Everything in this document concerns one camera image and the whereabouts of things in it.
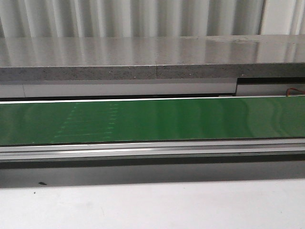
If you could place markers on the green conveyor belt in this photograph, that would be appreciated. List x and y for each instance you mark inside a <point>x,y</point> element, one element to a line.
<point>43,123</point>

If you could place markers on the grey stone counter slab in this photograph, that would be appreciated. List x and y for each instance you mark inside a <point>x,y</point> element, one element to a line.
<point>152,58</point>

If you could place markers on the white corrugated curtain backdrop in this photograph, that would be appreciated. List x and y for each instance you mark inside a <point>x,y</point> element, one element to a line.
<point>150,18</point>

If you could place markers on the aluminium conveyor frame rail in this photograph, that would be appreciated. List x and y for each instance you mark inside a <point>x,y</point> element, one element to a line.
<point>240,147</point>

